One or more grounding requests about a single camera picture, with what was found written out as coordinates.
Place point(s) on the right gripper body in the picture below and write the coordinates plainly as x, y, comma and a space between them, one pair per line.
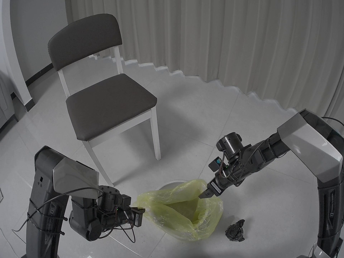
223, 183

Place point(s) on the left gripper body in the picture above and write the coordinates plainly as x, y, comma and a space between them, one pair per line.
134, 218

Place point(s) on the yellow plastic bag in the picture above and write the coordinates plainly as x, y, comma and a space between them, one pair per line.
172, 211

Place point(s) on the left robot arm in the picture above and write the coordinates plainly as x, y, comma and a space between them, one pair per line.
45, 176

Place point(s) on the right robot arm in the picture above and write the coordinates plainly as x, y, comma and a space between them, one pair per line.
309, 144

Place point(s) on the crumpled black plastic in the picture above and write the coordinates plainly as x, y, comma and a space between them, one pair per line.
235, 231

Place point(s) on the grey padded white chair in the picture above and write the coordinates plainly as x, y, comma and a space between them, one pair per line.
107, 103

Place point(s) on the beige pleated curtain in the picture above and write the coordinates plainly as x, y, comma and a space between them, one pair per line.
228, 31

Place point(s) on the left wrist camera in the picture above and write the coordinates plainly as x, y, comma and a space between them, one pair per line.
125, 200

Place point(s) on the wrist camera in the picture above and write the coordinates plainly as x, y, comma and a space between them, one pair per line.
215, 164
125, 200

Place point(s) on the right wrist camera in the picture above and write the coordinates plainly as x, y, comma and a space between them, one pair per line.
215, 164

